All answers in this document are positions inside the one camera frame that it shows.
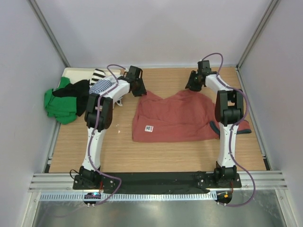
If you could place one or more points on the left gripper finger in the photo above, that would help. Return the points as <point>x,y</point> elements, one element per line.
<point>140,87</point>
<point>134,89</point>

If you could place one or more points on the blue white striped tank top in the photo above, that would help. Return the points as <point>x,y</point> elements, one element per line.
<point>109,87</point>

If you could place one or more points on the red tank top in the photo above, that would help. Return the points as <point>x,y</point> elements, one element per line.
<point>184,116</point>

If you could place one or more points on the aluminium front rail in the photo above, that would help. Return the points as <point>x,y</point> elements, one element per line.
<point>62,182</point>

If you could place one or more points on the cream plastic tray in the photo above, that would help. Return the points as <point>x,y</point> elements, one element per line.
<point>77,74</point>

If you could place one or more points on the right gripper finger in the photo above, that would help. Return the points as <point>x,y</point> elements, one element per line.
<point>196,85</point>
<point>190,82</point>

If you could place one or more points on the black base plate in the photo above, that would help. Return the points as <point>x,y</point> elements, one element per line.
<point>158,183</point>

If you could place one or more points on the black white striped tank top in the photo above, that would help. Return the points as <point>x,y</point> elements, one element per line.
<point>96,76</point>

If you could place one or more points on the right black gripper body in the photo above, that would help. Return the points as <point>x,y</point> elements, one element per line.
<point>198,74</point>

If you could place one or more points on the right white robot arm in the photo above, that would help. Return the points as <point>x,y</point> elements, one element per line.
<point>229,109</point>

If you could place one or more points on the slotted cable duct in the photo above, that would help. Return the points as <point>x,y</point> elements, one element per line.
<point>94,197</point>

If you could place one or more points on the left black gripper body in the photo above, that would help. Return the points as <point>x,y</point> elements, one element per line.
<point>140,89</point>

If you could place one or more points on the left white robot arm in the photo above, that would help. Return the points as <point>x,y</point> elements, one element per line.
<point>97,121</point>

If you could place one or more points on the green tank top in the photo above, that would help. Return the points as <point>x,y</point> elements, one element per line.
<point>63,109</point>

